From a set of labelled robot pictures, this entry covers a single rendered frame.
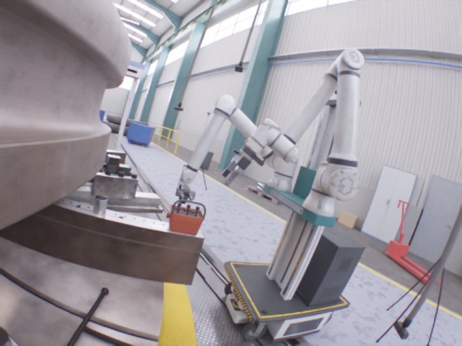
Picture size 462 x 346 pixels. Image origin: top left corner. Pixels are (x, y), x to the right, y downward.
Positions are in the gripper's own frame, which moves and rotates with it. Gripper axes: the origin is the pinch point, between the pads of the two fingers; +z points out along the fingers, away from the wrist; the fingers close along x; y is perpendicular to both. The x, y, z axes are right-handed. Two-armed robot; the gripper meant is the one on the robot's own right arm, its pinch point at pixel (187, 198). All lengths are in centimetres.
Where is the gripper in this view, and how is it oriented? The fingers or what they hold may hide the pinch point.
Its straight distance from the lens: 143.1
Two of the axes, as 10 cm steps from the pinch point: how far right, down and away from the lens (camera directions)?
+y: 2.8, -9.5, -1.3
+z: 2.8, 2.1, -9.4
